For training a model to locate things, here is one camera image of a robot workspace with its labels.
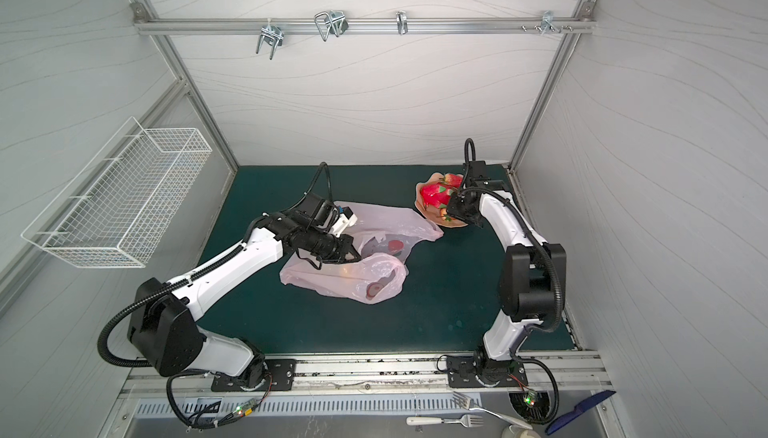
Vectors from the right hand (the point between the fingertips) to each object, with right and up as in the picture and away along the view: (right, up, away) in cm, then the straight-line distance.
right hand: (460, 205), depth 91 cm
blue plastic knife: (+24, -47, -21) cm, 57 cm away
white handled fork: (-4, -49, -24) cm, 54 cm away
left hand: (-29, -12, -14) cm, 34 cm away
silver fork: (-4, -46, -21) cm, 51 cm away
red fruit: (-20, -14, +6) cm, 25 cm away
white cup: (+6, -51, -25) cm, 57 cm away
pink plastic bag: (-24, -8, -9) cm, 27 cm away
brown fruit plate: (-5, -4, +13) cm, 14 cm away
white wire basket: (-85, +2, -22) cm, 88 cm away
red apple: (+2, +9, +16) cm, 18 cm away
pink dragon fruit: (-6, +4, +10) cm, 12 cm away
